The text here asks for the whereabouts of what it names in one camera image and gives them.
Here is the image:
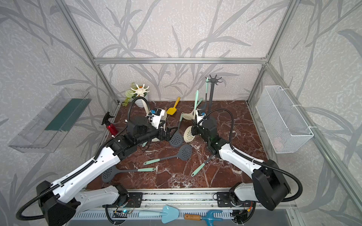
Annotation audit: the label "light blue garden trowel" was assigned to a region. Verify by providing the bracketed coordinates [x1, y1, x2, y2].
[138, 206, 180, 224]

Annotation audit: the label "white wire mesh basket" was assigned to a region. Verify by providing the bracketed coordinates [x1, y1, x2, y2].
[256, 85, 314, 153]

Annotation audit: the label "large cream skimmer green handle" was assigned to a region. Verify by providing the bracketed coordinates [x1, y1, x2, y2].
[183, 89, 199, 143]

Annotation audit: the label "small cream skimmer green handle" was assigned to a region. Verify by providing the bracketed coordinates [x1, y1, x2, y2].
[183, 98, 203, 120]

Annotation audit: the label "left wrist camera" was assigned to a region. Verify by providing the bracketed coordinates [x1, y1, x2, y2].
[149, 108, 166, 129]

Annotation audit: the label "cream skimmer leaning on rack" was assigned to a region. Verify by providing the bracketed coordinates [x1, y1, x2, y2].
[161, 109, 167, 121]

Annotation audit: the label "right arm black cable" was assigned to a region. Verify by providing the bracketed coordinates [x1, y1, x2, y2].
[205, 108, 303, 202]

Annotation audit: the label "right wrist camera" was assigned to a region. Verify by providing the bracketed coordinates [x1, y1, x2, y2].
[196, 110, 206, 123]

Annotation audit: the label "red spray bottle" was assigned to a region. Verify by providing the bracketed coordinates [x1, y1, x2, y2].
[101, 112, 118, 137]

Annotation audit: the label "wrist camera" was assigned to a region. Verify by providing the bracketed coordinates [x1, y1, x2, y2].
[196, 110, 206, 123]
[149, 108, 166, 129]

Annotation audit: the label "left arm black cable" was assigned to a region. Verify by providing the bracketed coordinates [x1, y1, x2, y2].
[15, 95, 152, 221]

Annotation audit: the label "grey skimmer front left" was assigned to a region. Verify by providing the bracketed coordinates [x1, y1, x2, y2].
[101, 165, 156, 183]

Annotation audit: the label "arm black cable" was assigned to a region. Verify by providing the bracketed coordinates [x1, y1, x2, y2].
[205, 108, 303, 202]
[15, 95, 152, 221]

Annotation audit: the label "grey skimmer near right arm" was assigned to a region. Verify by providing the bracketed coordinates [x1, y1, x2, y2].
[191, 154, 215, 177]

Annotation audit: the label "dark grey utensil rack stand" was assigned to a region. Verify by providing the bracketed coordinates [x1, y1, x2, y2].
[198, 74, 223, 122]

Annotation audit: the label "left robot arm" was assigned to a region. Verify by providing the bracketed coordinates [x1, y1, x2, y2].
[35, 116, 173, 226]

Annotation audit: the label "blue garden fork wooden handle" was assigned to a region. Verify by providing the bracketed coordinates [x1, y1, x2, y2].
[184, 210, 222, 226]

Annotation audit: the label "yellow toy shovel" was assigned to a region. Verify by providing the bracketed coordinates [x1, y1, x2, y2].
[167, 97, 181, 115]

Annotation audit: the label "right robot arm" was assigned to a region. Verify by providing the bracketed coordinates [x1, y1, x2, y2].
[191, 117, 290, 211]

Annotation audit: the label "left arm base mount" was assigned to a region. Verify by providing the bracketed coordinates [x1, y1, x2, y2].
[102, 192, 143, 209]

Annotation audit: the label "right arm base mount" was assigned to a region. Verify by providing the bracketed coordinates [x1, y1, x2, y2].
[213, 192, 253, 208]

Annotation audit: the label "clear plastic wall shelf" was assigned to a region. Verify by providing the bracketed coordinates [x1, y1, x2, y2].
[9, 88, 91, 153]

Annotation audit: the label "grey skimmer centre upright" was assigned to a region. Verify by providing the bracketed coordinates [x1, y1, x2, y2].
[169, 113, 184, 148]

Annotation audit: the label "grey skimmer green handle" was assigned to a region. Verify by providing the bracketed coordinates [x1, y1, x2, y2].
[144, 145, 192, 165]
[198, 78, 209, 116]

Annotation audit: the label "cream utensil rack stand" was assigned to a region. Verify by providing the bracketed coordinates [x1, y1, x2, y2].
[131, 84, 150, 115]

